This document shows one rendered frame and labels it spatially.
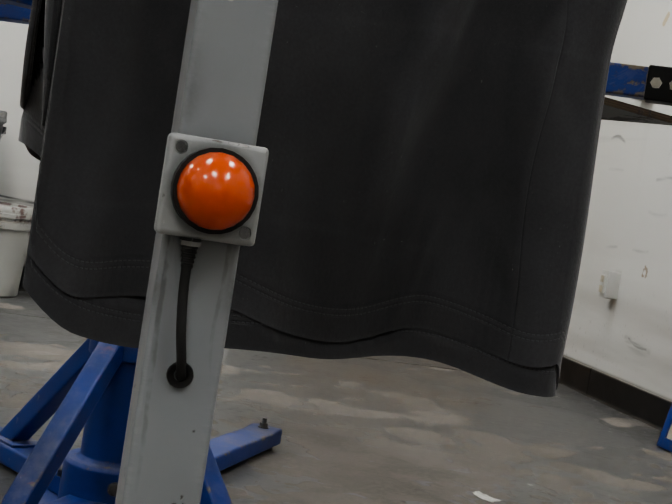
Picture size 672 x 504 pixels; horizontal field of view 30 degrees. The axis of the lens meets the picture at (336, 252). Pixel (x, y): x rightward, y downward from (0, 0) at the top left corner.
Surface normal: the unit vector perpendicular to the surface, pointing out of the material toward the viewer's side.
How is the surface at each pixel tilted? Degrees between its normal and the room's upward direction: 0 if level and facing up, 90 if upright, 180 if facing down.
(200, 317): 90
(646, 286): 90
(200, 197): 99
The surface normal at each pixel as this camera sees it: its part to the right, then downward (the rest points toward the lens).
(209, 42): 0.22, 0.09
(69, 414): -0.07, -0.72
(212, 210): -0.03, 0.53
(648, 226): -0.96, -0.14
